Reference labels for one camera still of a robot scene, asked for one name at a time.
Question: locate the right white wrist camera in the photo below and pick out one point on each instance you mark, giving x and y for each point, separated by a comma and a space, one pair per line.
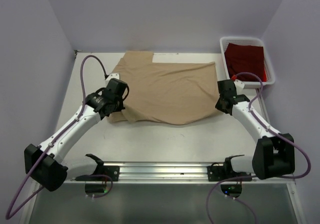
238, 83

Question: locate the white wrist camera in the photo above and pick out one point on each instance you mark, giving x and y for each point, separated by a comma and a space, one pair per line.
238, 83
112, 75

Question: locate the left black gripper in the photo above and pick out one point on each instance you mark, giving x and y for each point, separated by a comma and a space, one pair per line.
120, 106

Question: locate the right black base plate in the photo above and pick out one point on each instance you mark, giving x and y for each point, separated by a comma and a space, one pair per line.
219, 173

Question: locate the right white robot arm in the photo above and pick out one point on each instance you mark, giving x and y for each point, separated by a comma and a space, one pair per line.
274, 156

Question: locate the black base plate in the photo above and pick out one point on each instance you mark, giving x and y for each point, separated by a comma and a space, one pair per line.
219, 173
111, 171

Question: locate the red t shirt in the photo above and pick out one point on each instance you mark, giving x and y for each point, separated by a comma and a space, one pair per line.
245, 58

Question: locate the beige t shirt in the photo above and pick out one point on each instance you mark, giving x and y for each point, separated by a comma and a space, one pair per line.
172, 93

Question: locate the white plastic basket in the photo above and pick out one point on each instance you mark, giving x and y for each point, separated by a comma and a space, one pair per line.
245, 41

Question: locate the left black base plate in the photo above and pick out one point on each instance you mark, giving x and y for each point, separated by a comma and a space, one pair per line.
111, 171

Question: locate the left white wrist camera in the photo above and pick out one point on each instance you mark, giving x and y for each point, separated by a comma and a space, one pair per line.
112, 75

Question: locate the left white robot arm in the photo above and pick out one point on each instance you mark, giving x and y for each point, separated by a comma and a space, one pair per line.
46, 162

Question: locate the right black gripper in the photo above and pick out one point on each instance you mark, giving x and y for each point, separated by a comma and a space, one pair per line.
218, 105

